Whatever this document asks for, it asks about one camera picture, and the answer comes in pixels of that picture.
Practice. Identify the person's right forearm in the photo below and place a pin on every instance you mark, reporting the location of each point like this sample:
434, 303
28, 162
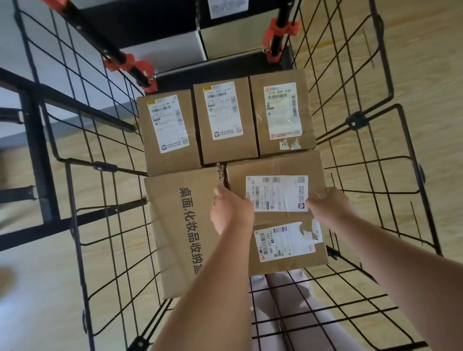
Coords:
424, 284

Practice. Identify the cardboard box short red-tag label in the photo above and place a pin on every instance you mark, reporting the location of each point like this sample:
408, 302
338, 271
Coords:
293, 260

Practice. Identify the person's left hand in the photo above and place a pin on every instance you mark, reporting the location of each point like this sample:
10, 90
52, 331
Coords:
232, 211

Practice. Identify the cardboard box torn white sticker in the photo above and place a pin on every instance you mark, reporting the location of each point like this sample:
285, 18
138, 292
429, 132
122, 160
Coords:
300, 87

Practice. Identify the person's beige trousers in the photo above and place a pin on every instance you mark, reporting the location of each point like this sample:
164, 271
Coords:
303, 334

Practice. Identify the long cosmetics organiser box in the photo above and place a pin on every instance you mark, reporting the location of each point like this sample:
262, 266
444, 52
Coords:
169, 249

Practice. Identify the person's right hand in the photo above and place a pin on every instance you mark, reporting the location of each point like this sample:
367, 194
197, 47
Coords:
331, 207

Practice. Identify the cardboard box long yellow-tag label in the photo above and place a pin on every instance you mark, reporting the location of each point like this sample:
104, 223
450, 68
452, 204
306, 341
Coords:
315, 166

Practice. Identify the person's left forearm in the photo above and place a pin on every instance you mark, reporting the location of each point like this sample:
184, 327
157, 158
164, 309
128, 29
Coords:
200, 322

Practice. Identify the beige cabinet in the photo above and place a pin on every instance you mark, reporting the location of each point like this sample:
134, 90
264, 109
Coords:
238, 36

